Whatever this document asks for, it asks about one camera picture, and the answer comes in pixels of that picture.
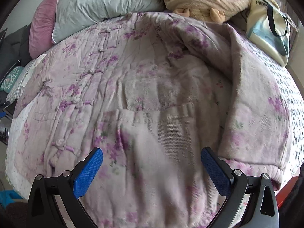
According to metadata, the lilac floral padded jacket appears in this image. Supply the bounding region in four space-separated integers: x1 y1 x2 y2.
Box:
13 12 292 227

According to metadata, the cherry print bed sheet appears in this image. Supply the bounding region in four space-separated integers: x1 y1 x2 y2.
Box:
5 101 34 201

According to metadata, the teal patterned cushion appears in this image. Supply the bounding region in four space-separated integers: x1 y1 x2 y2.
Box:
1 66 24 94

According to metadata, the cream tote bag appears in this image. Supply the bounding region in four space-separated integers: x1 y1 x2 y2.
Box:
246 0 298 67

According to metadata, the dark grey chair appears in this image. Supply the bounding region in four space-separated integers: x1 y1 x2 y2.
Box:
1 24 32 82

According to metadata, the pink pillow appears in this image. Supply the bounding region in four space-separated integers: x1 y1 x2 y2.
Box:
29 0 58 59

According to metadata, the grey pillow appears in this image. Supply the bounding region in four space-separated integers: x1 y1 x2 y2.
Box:
52 0 164 44

